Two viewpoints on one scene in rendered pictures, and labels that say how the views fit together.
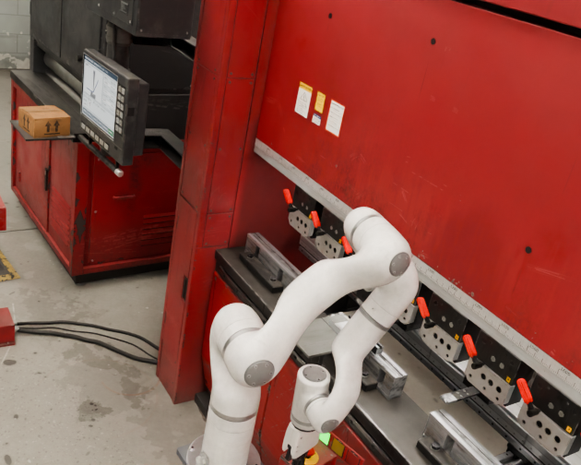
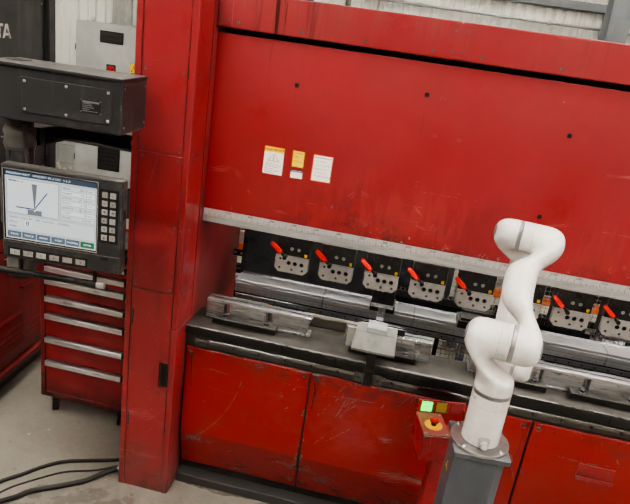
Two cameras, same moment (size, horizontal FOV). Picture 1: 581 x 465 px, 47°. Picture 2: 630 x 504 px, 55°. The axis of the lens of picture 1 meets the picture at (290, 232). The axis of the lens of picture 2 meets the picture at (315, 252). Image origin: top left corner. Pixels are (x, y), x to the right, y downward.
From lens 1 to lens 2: 1.79 m
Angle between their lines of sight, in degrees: 43
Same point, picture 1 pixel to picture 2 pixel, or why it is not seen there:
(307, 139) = (286, 193)
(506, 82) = (502, 115)
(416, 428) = (460, 369)
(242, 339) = (524, 335)
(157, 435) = not seen: outside the picture
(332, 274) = (536, 267)
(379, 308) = not seen: hidden behind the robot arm
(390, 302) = not seen: hidden behind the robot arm
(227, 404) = (508, 389)
